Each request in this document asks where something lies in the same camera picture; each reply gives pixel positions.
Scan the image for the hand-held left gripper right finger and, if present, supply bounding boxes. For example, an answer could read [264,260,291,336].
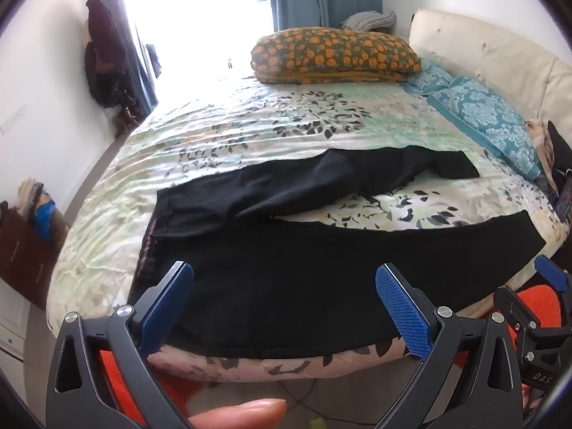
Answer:
[375,263,523,429]

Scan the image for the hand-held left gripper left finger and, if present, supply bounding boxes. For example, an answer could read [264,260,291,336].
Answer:
[46,261,194,429]

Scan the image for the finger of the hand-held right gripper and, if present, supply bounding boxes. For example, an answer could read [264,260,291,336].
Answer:
[494,286,541,336]
[535,255,572,305]

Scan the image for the black pants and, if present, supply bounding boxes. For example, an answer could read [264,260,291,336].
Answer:
[128,147,547,360]

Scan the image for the person's left hand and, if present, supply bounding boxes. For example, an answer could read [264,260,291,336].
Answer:
[187,399,287,429]

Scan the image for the smartphone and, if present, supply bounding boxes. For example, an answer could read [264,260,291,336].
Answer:
[554,179,572,224]

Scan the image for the black bag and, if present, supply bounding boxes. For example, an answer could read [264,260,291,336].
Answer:
[543,120,572,188]

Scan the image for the tan cloth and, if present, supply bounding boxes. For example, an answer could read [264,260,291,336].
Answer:
[525,118,555,175]

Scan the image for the brown wooden dresser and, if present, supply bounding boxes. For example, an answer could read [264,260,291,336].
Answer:
[0,208,70,311]

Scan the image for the white drawer unit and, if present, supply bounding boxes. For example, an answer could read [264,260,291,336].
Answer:
[0,272,32,358]

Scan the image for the pile of folded clothes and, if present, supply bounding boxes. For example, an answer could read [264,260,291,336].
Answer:
[18,179,58,244]

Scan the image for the teal damask pillow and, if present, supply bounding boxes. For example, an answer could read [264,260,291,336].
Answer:
[402,60,461,99]
[429,76,543,182]

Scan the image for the bed with floral sheet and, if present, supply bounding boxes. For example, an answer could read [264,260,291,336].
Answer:
[47,78,568,383]

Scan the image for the cream padded headboard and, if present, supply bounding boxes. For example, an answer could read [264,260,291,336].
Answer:
[409,9,572,137]

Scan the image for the hanging dark clothes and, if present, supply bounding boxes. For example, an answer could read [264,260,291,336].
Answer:
[84,0,137,109]

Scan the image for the orange floral folded blanket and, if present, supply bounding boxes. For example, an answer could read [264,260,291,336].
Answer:
[250,27,422,85]

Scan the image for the grey knit blanket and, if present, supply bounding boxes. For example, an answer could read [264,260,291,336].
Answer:
[342,10,398,33]

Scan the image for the black cable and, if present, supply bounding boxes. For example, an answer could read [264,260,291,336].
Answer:
[277,380,322,406]

